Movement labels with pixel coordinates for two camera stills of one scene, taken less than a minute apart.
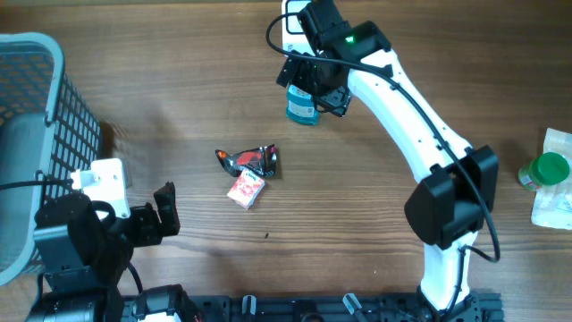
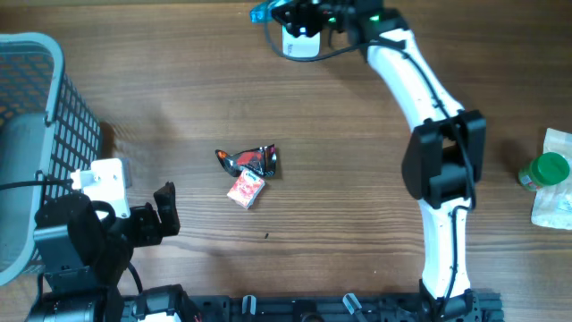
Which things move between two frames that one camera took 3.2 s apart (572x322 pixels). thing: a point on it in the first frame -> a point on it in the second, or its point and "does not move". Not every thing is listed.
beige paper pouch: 552,204 does not move
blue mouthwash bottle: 300,105 -> 262,12
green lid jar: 546,169 does not move
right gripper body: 310,77 -> 329,12
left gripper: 152,231 does not move
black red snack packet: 262,159 does not move
